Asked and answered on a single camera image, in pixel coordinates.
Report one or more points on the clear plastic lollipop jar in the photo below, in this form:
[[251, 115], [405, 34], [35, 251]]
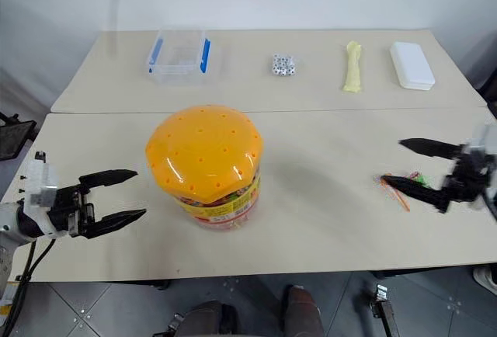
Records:
[[225, 212]]

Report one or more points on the orange stick lollipop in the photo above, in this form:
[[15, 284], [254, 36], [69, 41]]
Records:
[[400, 200]]

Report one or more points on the cluster of white dice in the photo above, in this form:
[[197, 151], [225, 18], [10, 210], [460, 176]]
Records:
[[284, 65]]

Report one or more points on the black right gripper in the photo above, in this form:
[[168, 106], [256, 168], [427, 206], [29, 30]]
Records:
[[470, 178]]

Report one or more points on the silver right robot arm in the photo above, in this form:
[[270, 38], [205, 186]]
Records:
[[491, 204]]

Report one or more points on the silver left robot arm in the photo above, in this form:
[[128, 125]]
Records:
[[8, 236]]

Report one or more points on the green pink lollipop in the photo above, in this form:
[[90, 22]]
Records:
[[421, 179]]

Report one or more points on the black mesh chair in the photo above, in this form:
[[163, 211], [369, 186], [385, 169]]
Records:
[[13, 135]]

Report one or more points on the orange domed jar lid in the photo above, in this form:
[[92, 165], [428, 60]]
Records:
[[202, 150]]

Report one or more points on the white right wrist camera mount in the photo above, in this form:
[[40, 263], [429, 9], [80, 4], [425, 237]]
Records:
[[482, 135]]

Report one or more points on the dark rounded brown shape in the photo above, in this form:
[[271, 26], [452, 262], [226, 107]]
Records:
[[304, 313]]

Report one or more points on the black metal stand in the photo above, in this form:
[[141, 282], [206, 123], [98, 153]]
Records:
[[384, 310]]

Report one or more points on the clear container with blue clips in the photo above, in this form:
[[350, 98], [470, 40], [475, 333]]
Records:
[[178, 53]]

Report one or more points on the white floor object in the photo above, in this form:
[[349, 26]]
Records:
[[486, 279]]

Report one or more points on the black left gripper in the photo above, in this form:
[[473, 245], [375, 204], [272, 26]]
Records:
[[71, 209]]

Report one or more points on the white rectangular plastic box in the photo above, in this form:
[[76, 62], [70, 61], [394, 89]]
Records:
[[412, 65]]

